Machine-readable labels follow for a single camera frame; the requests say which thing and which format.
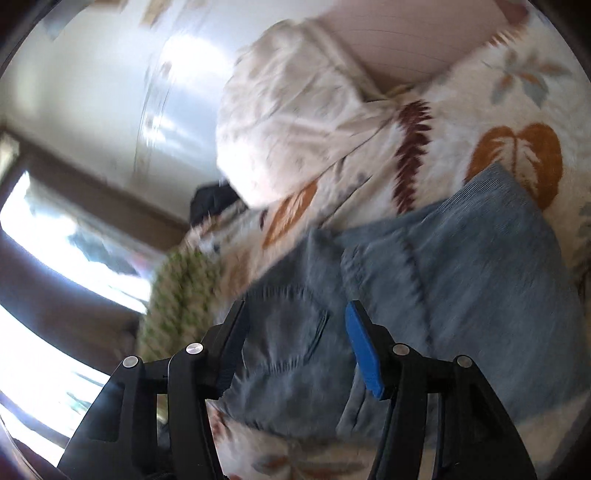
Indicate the brown window frame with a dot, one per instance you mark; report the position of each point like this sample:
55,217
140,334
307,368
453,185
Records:
78,221

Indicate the blue denim pants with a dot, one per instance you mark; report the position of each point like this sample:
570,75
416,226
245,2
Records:
443,295

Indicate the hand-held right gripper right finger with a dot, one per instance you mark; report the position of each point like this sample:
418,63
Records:
364,350

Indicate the leaf print bed sheet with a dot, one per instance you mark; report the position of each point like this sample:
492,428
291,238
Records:
485,120

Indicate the white floral pillow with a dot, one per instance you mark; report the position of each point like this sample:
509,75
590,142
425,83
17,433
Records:
286,120

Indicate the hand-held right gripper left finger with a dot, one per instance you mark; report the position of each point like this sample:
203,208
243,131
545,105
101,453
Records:
227,344

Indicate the black cloth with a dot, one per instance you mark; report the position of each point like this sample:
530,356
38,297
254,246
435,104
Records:
212,201

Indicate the green patterned cloth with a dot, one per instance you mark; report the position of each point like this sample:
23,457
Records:
184,295

